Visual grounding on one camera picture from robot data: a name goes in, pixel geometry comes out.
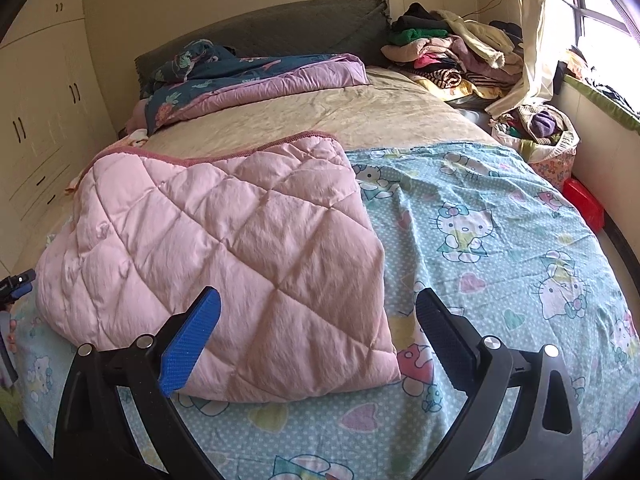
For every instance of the cream window curtain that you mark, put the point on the cream window curtain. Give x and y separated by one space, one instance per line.
544 41

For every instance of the blue hello kitty sheet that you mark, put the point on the blue hello kitty sheet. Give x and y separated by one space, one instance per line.
475 269

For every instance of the bag of clothes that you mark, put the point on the bag of clothes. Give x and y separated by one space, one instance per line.
543 136

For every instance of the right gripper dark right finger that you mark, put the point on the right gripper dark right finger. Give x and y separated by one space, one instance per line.
453 338

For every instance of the cream wardrobe with drawers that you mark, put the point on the cream wardrobe with drawers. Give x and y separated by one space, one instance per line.
53 115

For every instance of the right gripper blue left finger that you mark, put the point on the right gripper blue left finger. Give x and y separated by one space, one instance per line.
184 337

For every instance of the pink quilted jacket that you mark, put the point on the pink quilted jacket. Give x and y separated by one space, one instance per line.
280 232

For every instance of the teal floral purple comforter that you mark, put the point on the teal floral purple comforter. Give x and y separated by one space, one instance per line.
204 78

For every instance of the green window sill cover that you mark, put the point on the green window sill cover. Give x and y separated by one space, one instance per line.
606 105

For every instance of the orange white small cloth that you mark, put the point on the orange white small cloth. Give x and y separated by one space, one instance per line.
132 140

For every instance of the pile of mixed clothes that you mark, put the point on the pile of mixed clothes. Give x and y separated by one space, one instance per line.
456 59

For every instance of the pink pillow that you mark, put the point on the pink pillow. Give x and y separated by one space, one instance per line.
137 120

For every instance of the red box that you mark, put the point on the red box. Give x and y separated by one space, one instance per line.
587 205

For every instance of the dark green headboard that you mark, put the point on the dark green headboard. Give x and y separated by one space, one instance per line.
358 27

